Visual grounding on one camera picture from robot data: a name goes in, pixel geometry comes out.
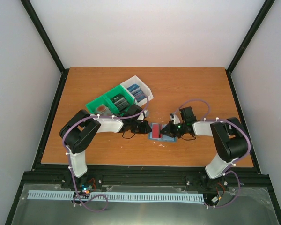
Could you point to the black frame post right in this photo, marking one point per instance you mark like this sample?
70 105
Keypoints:
250 34

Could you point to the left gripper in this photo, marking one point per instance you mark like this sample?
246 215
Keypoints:
146 126

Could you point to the teal card holder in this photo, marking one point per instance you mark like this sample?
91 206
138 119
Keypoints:
163 138

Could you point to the black card stack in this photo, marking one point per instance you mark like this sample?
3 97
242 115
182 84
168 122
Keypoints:
120 102

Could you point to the light blue cable duct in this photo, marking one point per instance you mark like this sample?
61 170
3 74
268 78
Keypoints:
120 197

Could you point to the white bin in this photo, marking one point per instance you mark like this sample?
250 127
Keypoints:
143 86

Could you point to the red credit card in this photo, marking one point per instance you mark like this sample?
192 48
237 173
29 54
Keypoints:
156 127

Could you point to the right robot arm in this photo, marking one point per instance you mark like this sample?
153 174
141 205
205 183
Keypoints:
231 142

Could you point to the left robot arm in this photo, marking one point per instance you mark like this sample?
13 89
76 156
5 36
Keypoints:
78 133

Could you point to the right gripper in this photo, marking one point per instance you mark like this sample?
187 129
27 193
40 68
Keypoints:
169 130

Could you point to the metal base plate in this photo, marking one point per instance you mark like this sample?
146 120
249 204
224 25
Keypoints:
238 206

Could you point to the red white card stack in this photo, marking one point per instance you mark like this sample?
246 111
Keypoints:
101 109

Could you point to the black frame post left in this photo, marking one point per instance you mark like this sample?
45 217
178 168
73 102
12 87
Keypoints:
43 34

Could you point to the small electronics board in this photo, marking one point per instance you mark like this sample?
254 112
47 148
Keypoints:
87 188

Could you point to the black frame post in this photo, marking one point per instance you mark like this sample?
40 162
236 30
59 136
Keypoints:
43 34
250 34

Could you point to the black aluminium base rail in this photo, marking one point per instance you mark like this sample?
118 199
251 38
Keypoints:
136 175

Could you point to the green bin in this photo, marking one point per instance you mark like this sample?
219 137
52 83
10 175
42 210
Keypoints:
91 106
119 89

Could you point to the blue card stack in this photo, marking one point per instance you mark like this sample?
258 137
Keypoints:
137 92

